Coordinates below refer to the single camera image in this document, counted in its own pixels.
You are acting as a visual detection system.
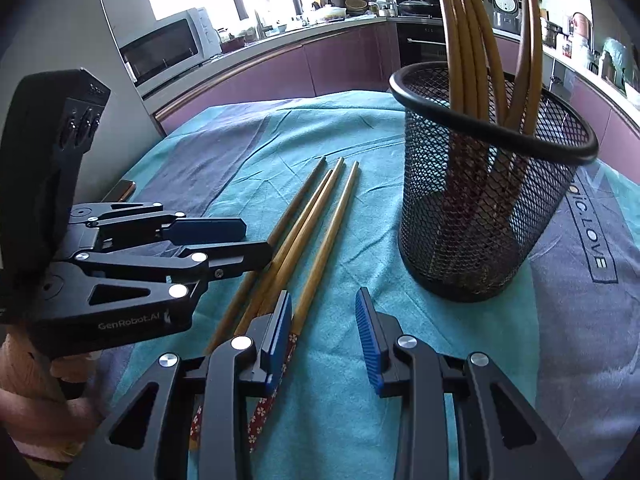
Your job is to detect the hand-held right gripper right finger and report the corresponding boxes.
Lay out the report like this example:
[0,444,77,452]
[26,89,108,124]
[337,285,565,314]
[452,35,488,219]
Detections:
[355,287,583,480]

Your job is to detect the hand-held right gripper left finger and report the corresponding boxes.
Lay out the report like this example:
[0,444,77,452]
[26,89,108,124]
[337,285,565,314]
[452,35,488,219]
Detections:
[65,290,294,480]

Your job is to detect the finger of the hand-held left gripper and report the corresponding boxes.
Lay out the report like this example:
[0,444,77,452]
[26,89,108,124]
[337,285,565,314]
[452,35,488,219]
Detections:
[72,202,247,249]
[75,241,274,286]

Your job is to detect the wooden chopstick floral red end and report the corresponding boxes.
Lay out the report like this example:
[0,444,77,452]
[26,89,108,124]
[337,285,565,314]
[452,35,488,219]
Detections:
[247,157,346,326]
[187,169,335,453]
[205,156,328,356]
[246,161,361,449]

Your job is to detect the black mesh utensil holder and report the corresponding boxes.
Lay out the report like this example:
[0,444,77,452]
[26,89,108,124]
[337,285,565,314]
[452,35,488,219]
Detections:
[389,62,600,303]

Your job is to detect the person's left hand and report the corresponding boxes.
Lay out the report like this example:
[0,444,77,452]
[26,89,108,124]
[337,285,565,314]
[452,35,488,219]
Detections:
[0,332,107,462]

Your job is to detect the brown smartphone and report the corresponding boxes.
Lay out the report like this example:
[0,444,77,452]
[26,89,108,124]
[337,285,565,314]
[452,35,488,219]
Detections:
[102,180,137,204]

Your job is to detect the printed teal grey tablecloth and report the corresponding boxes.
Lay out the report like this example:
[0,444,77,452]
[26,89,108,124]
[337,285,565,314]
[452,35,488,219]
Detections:
[95,91,640,480]

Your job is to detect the white countertop oven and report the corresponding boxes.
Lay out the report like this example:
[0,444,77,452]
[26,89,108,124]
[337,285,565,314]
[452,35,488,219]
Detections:
[117,6,222,87]

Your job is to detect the pink base cabinets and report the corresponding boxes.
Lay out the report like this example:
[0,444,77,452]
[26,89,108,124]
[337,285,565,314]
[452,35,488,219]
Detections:
[495,35,640,186]
[155,22,401,136]

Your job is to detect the white casserole pot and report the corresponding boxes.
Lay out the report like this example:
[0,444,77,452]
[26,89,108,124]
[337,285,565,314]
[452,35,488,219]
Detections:
[315,4,347,24]

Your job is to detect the black built-in oven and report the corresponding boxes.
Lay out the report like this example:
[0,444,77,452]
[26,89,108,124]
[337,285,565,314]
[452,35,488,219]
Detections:
[395,22,449,69]

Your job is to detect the black lidded wok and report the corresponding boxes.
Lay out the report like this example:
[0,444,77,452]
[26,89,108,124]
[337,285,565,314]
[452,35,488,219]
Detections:
[397,0,442,17]

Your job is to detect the steel stockpot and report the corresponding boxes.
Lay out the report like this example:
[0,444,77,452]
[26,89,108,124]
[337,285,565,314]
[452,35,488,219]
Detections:
[542,20,564,48]

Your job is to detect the white rice cooker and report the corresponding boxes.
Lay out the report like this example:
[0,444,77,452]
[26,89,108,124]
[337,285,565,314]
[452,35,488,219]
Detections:
[492,0,524,29]

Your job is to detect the pink kettle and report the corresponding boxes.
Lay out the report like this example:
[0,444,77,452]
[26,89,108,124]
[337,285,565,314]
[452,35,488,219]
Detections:
[571,12,594,39]

